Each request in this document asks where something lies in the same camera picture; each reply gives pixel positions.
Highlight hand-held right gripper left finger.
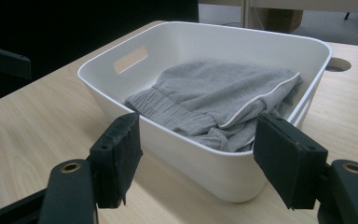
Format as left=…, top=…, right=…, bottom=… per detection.
left=88, top=112, right=145, bottom=209

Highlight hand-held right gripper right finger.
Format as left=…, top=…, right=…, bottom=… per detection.
left=253, top=112, right=329, bottom=211

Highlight white plastic basin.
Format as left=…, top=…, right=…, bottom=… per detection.
left=76, top=21, right=334, bottom=203

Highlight grey pants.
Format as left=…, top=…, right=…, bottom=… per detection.
left=124, top=59, right=304, bottom=153

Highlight black curtain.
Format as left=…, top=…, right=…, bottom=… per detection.
left=0, top=0, right=200, bottom=105

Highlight beige wooden desk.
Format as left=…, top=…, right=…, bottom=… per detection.
left=199, top=0, right=358, bottom=35

